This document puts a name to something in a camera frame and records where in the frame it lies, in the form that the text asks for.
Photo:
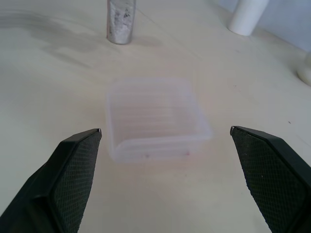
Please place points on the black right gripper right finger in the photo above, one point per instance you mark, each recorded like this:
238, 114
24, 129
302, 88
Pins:
274, 174

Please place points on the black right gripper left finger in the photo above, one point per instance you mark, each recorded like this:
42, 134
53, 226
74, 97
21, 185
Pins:
60, 184

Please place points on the clear plastic square container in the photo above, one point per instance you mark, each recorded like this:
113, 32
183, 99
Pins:
158, 116

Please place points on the white ribbed plant pot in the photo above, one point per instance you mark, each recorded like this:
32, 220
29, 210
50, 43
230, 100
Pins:
305, 72

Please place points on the white ceramic vase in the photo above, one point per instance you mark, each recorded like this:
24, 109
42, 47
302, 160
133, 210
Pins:
245, 17

